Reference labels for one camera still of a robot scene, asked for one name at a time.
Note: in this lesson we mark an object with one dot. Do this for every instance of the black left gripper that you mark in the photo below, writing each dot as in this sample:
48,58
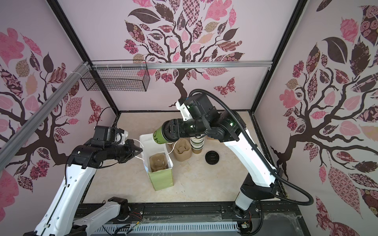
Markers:
131,148

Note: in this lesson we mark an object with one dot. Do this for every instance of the stacked paper cups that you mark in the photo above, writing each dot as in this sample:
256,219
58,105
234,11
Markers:
197,144

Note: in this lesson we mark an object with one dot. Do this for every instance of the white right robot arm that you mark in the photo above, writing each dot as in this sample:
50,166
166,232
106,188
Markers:
204,114

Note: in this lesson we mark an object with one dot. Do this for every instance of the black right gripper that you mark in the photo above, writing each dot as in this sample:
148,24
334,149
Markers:
170,131

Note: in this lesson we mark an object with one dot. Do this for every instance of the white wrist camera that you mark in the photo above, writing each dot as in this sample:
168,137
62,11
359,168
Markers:
185,113
121,136

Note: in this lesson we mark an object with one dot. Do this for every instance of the aluminium rail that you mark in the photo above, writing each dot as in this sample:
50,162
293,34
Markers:
12,146
194,65

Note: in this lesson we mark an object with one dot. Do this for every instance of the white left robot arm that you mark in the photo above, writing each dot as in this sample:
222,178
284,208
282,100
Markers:
108,143

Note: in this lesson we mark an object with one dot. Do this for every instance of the black wire basket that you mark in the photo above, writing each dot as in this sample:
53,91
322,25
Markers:
117,75

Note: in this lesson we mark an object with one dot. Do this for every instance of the aluminium rail left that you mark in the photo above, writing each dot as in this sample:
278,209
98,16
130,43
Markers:
12,146

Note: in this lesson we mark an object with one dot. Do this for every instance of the aluminium rail back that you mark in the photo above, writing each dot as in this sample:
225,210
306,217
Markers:
194,65

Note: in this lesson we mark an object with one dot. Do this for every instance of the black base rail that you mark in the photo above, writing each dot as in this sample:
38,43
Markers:
183,211

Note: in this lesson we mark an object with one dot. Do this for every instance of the white paper takeout bag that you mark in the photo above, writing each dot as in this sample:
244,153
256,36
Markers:
161,179

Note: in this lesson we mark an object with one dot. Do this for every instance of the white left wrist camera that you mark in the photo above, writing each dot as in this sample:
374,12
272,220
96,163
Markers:
121,136

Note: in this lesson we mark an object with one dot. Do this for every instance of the white green paper cup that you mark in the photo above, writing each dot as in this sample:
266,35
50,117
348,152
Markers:
158,136

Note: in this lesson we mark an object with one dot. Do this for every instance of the black cup lid stack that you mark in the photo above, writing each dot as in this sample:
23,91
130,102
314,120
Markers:
212,157

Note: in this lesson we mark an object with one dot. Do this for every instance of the single cardboard cup carrier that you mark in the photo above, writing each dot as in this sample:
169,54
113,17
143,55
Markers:
158,162

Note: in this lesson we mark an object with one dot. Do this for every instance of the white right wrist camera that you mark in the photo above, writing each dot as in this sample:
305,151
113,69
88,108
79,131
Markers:
185,113

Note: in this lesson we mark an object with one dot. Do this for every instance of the white slotted cable duct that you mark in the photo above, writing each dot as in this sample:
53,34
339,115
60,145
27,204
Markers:
160,229

